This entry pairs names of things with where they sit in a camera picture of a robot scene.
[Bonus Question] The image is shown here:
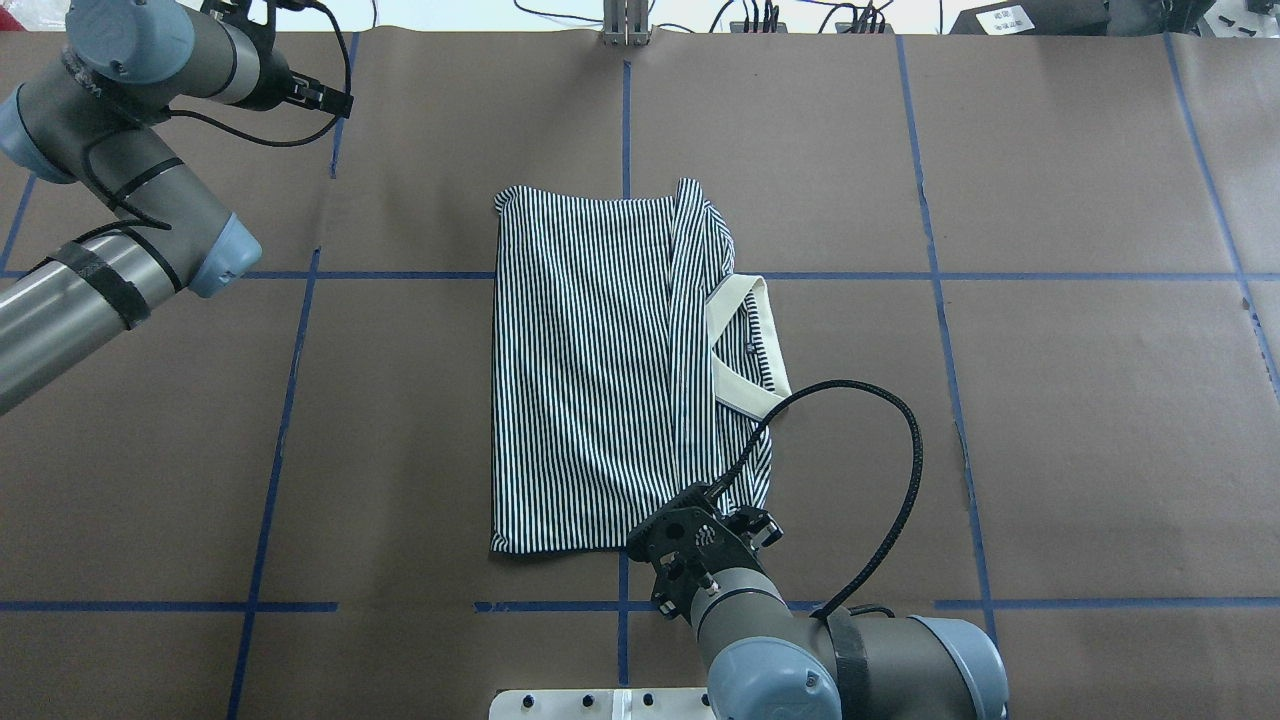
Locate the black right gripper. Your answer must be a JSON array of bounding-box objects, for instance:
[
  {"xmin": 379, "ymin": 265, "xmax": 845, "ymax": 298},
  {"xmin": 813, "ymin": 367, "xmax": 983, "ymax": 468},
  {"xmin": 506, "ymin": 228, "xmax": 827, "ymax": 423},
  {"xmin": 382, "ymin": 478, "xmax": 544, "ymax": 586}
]
[{"xmin": 626, "ymin": 482, "xmax": 785, "ymax": 621}]

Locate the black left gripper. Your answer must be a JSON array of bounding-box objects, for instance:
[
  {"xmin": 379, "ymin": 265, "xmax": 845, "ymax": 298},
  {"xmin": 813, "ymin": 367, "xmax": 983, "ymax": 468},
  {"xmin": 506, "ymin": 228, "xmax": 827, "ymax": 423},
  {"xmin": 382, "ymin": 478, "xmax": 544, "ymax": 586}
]
[{"xmin": 200, "ymin": 1, "xmax": 355, "ymax": 119}]

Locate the blue white striped polo shirt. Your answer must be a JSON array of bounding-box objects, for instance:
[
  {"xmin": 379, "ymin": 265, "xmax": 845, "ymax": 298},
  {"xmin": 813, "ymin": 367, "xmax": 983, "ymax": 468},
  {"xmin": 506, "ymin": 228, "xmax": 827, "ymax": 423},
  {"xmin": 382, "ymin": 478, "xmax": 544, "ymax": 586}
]
[{"xmin": 492, "ymin": 178, "xmax": 792, "ymax": 555}]

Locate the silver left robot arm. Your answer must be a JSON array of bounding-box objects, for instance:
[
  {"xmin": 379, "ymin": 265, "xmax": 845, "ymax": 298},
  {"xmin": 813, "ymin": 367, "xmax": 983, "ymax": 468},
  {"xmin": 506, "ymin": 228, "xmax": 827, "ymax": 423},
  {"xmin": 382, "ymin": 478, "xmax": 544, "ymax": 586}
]
[{"xmin": 1, "ymin": 1, "xmax": 355, "ymax": 411}]

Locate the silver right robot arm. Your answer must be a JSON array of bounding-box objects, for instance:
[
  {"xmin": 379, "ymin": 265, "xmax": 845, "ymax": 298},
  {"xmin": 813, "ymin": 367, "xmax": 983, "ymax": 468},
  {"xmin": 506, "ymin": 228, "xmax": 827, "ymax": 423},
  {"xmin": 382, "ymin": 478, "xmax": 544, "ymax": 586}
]
[{"xmin": 625, "ymin": 483, "xmax": 1010, "ymax": 719}]

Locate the brown paper table cover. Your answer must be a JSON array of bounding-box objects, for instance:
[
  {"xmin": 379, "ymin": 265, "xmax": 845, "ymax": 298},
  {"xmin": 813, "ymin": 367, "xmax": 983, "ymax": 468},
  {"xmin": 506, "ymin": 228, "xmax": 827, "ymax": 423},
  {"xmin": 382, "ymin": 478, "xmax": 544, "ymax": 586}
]
[{"xmin": 3, "ymin": 28, "xmax": 1277, "ymax": 719}]

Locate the black box with label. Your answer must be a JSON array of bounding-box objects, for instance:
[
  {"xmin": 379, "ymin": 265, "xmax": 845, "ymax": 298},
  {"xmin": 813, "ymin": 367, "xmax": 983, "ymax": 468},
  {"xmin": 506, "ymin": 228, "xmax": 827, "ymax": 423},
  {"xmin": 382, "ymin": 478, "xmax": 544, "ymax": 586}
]
[{"xmin": 947, "ymin": 1, "xmax": 1110, "ymax": 36}]

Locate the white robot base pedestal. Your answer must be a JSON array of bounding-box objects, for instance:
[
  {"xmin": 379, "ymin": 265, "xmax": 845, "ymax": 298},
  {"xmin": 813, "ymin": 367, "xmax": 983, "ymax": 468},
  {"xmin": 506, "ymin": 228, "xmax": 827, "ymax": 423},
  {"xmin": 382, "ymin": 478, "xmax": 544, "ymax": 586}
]
[{"xmin": 488, "ymin": 687, "xmax": 716, "ymax": 719}]

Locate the aluminium frame post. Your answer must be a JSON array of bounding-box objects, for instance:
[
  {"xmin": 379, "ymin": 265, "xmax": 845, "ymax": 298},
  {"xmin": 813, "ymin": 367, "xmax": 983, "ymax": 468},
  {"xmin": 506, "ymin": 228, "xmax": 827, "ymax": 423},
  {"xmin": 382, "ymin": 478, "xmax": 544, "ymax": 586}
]
[{"xmin": 600, "ymin": 0, "xmax": 653, "ymax": 47}]

